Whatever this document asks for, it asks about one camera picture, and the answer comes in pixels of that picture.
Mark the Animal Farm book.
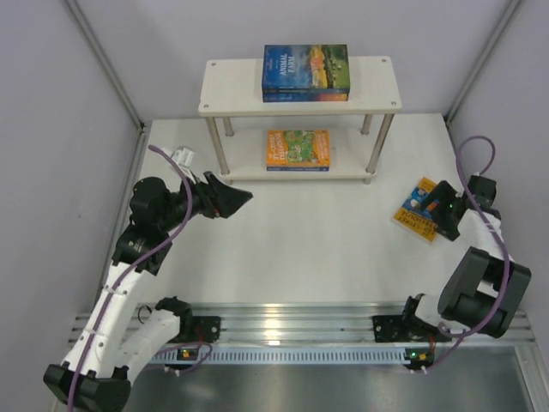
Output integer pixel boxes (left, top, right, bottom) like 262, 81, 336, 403
262, 44, 351, 89

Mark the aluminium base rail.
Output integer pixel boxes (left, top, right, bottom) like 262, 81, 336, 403
68, 301, 537, 347

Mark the blue 91-Storey Treehouse book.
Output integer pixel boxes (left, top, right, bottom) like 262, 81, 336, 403
266, 166, 329, 173

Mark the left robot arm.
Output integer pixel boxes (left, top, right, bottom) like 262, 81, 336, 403
43, 172, 253, 411

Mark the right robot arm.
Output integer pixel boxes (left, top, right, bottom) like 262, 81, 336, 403
394, 175, 532, 338

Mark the dark blue book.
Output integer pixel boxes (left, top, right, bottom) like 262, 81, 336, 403
262, 88, 350, 94

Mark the orange Treehouse book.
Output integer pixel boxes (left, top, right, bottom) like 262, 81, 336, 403
265, 130, 331, 168
392, 177, 437, 244

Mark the perforated cable tray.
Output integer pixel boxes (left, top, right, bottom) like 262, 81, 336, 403
149, 347, 432, 367

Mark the white two-tier shelf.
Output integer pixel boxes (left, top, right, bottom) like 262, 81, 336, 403
198, 46, 401, 182

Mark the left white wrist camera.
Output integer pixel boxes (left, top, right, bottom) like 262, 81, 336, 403
170, 146, 195, 179

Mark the Jane Eyre book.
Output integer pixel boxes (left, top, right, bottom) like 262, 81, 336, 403
262, 93, 348, 103

